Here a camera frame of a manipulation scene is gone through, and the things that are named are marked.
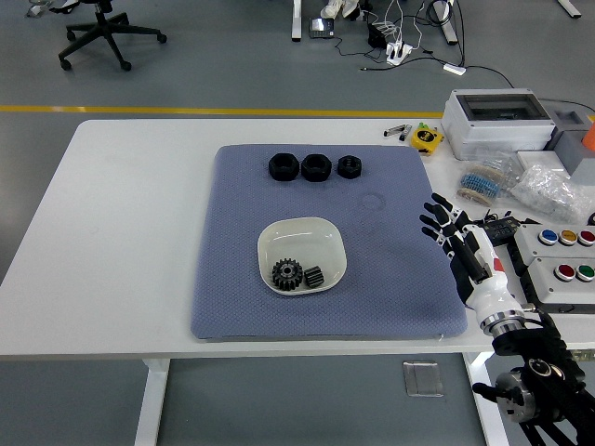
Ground black floor cable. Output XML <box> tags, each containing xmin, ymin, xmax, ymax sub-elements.
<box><xmin>464</xmin><ymin>64</ymin><xmax>516</xmax><ymax>89</ymax></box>

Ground white shoe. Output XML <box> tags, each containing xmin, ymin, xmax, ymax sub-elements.
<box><xmin>320</xmin><ymin>0</ymin><xmax>362</xmax><ymax>20</ymax></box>

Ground small black hex nut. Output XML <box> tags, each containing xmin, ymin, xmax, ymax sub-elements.
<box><xmin>337</xmin><ymin>155</ymin><xmax>364</xmax><ymax>179</ymax></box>

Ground white power strip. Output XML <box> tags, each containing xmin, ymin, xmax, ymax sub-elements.
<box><xmin>385</xmin><ymin>40</ymin><xmax>414</xmax><ymax>65</ymax></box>

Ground black digital display module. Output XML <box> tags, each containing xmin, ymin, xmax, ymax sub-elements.
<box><xmin>481</xmin><ymin>214</ymin><xmax>521</xmax><ymax>243</ymax></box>

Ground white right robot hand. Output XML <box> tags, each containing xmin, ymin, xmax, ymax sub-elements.
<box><xmin>419</xmin><ymin>192</ymin><xmax>522</xmax><ymax>322</ymax></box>

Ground clear bag of blue resistors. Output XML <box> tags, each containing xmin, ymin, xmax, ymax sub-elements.
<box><xmin>455</xmin><ymin>152</ymin><xmax>522</xmax><ymax>206</ymax></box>

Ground large black metal gear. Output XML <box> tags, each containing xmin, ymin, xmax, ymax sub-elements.
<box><xmin>271</xmin><ymin>257</ymin><xmax>305</xmax><ymax>292</ymax></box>

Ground white two-button control box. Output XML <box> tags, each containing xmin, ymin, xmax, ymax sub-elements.
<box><xmin>523</xmin><ymin>255</ymin><xmax>595</xmax><ymax>313</ymax></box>

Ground white three-button control box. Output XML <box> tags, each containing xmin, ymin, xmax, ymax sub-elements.
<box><xmin>513</xmin><ymin>222</ymin><xmax>595</xmax><ymax>261</ymax></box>

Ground black power adapter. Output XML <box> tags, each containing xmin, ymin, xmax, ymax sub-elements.
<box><xmin>366</xmin><ymin>21</ymin><xmax>390</xmax><ymax>48</ymax></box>

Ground blue-grey textured mat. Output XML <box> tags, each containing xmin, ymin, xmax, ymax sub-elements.
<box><xmin>189</xmin><ymin>143</ymin><xmax>469</xmax><ymax>343</ymax></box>

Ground light grey block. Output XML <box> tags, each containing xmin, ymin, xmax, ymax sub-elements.
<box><xmin>556</xmin><ymin>131</ymin><xmax>595</xmax><ymax>185</ymax></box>

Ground white table leg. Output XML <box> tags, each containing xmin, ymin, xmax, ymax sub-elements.
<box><xmin>134</xmin><ymin>358</ymin><xmax>171</xmax><ymax>446</ymax></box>
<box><xmin>462</xmin><ymin>351</ymin><xmax>510</xmax><ymax>446</ymax></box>

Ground white square plate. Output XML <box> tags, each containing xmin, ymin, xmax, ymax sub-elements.
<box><xmin>257</xmin><ymin>216</ymin><xmax>349</xmax><ymax>297</ymax></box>

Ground large black hex nut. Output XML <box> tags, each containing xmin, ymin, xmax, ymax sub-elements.
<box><xmin>268</xmin><ymin>152</ymin><xmax>300</xmax><ymax>182</ymax></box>
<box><xmin>299</xmin><ymin>153</ymin><xmax>332</xmax><ymax>183</ymax></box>

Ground metal floor hatch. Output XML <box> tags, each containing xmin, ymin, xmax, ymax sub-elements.
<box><xmin>402</xmin><ymin>360</ymin><xmax>444</xmax><ymax>398</ymax></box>

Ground grey electrical enclosure box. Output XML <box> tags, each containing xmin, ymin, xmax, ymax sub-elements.
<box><xmin>440</xmin><ymin>87</ymin><xmax>557</xmax><ymax>162</ymax></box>

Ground yellow tape measure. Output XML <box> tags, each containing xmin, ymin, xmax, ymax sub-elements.
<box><xmin>410</xmin><ymin>127</ymin><xmax>445</xmax><ymax>157</ymax></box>

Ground dark grey box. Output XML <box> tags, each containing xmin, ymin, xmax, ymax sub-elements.
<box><xmin>541</xmin><ymin>99</ymin><xmax>592</xmax><ymax>152</ymax></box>

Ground clear bag of white parts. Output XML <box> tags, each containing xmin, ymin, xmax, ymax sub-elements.
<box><xmin>510</xmin><ymin>164</ymin><xmax>595</xmax><ymax>225</ymax></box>

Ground flat white plastic case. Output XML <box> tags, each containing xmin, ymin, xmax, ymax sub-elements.
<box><xmin>516</xmin><ymin>150</ymin><xmax>573</xmax><ymax>177</ymax></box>

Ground black terminal device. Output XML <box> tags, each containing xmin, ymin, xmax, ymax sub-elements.
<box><xmin>308</xmin><ymin>17</ymin><xmax>336</xmax><ymax>40</ymax></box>

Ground black office chair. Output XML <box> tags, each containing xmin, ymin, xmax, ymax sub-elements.
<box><xmin>58</xmin><ymin>0</ymin><xmax>167</xmax><ymax>72</ymax></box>

